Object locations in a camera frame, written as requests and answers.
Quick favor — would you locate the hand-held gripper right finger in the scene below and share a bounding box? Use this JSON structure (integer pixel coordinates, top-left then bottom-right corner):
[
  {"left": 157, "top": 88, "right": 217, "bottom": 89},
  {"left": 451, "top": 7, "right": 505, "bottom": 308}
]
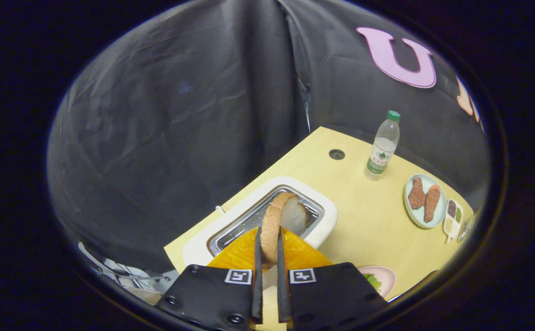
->
[{"left": 276, "top": 226, "right": 388, "bottom": 331}]

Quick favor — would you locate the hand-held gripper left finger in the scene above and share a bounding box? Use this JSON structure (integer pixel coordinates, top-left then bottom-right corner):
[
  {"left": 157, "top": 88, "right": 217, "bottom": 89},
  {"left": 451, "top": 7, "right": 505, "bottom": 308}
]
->
[{"left": 154, "top": 226, "right": 264, "bottom": 331}]

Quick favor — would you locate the brown-crusted bread slice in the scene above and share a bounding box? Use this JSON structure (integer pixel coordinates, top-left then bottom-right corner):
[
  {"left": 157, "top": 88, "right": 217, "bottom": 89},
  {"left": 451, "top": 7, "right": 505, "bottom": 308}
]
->
[{"left": 260, "top": 192, "right": 308, "bottom": 265}]

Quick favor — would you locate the white toaster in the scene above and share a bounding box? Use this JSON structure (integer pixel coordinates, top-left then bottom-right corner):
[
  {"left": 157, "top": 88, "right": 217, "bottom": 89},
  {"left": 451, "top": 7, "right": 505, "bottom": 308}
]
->
[{"left": 183, "top": 177, "right": 338, "bottom": 267}]

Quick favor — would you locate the pink plate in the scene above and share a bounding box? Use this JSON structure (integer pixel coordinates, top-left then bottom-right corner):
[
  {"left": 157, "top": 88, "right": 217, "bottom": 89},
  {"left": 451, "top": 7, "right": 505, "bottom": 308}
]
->
[{"left": 359, "top": 266, "right": 397, "bottom": 298}]

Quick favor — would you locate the light blue plate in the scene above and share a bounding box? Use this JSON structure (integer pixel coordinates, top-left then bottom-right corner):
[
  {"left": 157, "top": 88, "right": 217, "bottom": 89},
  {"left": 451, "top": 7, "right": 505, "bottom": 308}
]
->
[{"left": 404, "top": 174, "right": 448, "bottom": 229}]

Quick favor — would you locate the dark brown chicken drumstick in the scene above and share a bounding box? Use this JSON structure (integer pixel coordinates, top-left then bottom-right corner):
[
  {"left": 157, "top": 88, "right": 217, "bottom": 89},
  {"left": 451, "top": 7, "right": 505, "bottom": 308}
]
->
[{"left": 408, "top": 177, "right": 426, "bottom": 210}]

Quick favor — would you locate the clear green-capped water bottle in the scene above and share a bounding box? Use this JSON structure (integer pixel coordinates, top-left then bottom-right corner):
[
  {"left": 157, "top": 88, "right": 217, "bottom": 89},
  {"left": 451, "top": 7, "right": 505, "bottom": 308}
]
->
[{"left": 364, "top": 110, "right": 401, "bottom": 181}]

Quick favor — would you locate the orange-tipped chicken drumstick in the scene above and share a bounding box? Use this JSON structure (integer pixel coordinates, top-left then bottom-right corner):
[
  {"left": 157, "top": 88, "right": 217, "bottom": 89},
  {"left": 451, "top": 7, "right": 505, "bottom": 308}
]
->
[{"left": 424, "top": 185, "right": 441, "bottom": 223}]

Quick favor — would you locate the white divided condiment dish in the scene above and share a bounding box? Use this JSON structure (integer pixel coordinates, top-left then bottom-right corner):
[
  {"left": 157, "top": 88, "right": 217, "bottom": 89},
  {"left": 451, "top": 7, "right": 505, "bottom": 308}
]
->
[{"left": 443, "top": 199, "right": 464, "bottom": 243}]

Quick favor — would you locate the black backdrop cloth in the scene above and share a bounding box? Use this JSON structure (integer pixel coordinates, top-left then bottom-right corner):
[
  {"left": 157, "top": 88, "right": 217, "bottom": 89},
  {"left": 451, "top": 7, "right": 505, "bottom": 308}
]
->
[{"left": 47, "top": 0, "right": 491, "bottom": 276}]

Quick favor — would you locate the clear glass cup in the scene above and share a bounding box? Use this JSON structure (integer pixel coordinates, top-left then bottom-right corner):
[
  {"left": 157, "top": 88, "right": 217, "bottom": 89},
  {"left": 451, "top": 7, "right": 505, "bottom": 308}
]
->
[{"left": 457, "top": 209, "right": 479, "bottom": 243}]

